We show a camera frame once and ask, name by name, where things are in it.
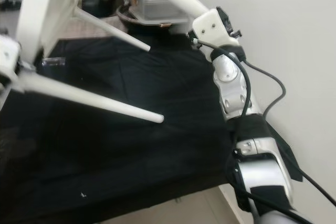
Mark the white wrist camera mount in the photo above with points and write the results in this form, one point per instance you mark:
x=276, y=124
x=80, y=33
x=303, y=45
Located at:
x=210, y=27
x=9, y=59

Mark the white plastic children table top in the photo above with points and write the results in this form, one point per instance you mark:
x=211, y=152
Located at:
x=34, y=3

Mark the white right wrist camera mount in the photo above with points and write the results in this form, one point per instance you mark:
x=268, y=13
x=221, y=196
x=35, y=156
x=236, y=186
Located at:
x=210, y=27

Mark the clear tape strip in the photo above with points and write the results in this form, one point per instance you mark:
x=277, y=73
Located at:
x=53, y=61

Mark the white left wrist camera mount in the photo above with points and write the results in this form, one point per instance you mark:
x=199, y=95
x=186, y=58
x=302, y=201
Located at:
x=9, y=59

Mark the black tablecloth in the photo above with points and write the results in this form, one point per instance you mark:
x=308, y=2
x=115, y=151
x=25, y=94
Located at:
x=136, y=156

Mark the black wok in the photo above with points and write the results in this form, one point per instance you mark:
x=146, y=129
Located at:
x=142, y=30

